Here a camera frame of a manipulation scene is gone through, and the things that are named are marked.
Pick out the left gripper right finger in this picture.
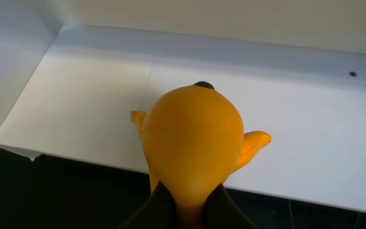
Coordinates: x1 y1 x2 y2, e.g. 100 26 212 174
201 183 257 229

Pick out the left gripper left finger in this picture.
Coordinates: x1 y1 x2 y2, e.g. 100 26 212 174
118 181 179 229

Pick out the yellow rubber duck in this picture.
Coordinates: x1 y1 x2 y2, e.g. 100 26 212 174
130 81 272 229

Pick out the white shelf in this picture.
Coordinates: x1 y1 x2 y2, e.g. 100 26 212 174
0 0 366 218

